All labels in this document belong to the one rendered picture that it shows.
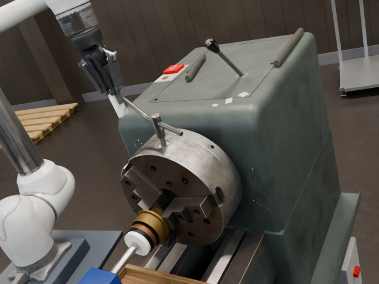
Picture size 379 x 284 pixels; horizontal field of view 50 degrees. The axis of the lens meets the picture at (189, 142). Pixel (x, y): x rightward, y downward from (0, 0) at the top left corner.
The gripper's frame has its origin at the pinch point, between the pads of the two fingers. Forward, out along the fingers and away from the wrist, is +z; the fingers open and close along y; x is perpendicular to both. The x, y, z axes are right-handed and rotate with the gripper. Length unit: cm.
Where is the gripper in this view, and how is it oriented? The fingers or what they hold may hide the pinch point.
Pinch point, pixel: (118, 103)
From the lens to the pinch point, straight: 110.1
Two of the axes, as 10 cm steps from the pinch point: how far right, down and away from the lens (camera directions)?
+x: 4.8, -5.3, 7.0
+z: 3.5, 8.4, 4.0
